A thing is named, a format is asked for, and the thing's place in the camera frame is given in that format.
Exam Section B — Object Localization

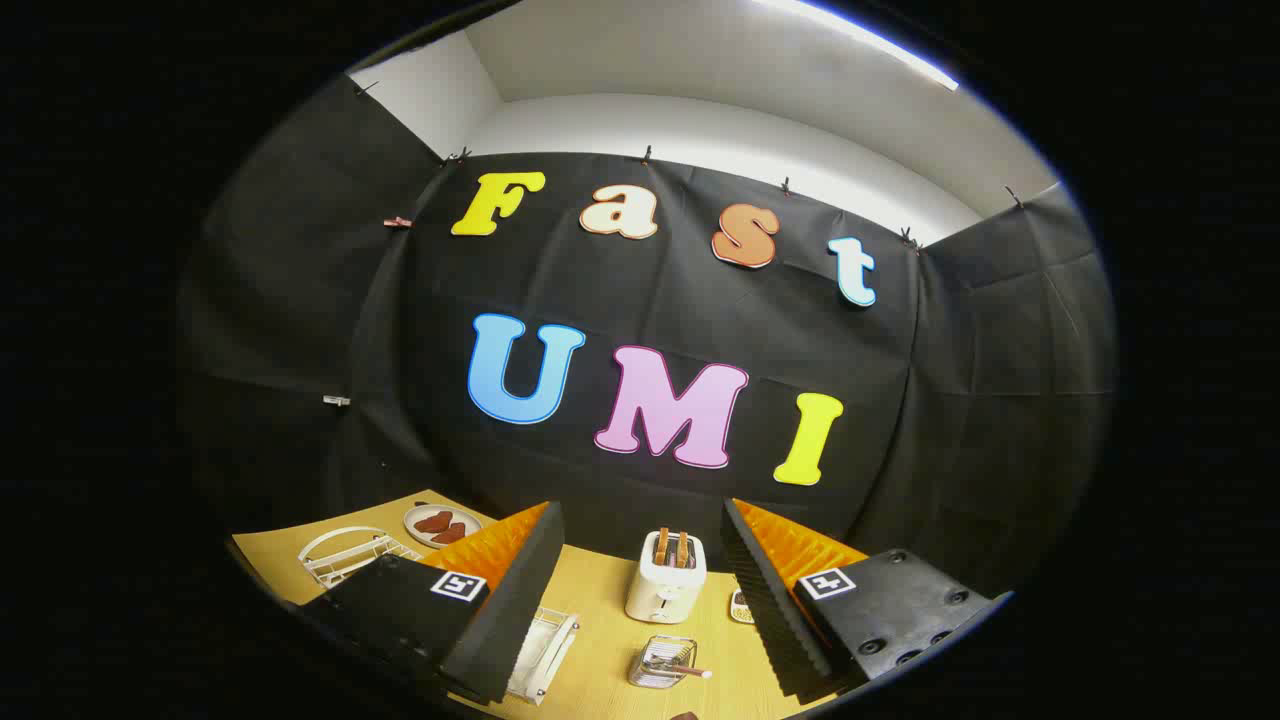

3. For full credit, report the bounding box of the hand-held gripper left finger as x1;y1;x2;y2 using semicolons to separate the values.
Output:
300;500;567;706

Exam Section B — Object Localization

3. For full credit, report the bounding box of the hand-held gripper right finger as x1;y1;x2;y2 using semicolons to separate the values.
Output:
720;497;1012;706

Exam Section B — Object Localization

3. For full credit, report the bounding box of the white toaster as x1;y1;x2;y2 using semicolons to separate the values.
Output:
625;530;709;625

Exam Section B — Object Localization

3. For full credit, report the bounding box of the row of black clips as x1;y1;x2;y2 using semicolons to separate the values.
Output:
352;80;1027;251

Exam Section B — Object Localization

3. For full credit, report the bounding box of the small plate with brown food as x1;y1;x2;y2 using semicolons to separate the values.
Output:
404;504;483;549

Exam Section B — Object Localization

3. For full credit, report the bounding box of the metal wire basket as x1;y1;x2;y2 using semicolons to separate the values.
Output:
628;635;699;691

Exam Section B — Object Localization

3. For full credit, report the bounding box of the white wire dish rack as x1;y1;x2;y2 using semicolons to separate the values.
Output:
297;526;581;706

